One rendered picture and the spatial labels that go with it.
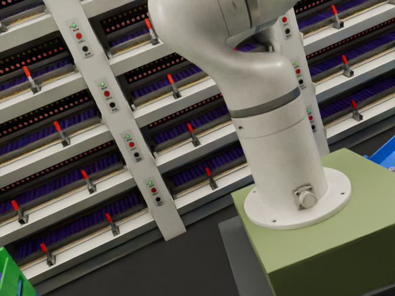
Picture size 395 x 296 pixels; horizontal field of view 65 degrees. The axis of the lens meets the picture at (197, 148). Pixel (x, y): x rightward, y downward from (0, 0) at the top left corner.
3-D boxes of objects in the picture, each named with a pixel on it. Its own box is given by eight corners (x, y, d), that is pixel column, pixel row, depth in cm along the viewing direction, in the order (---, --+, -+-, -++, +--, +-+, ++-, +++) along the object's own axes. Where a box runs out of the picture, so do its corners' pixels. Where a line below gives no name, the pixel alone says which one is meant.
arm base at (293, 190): (377, 199, 48) (350, 86, 42) (262, 245, 48) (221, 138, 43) (318, 161, 66) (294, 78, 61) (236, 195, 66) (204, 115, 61)
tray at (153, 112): (282, 66, 121) (280, 43, 115) (139, 128, 114) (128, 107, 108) (257, 50, 136) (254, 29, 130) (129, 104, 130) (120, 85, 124)
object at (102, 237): (158, 225, 126) (146, 205, 117) (14, 294, 120) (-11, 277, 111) (147, 193, 142) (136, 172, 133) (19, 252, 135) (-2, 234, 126)
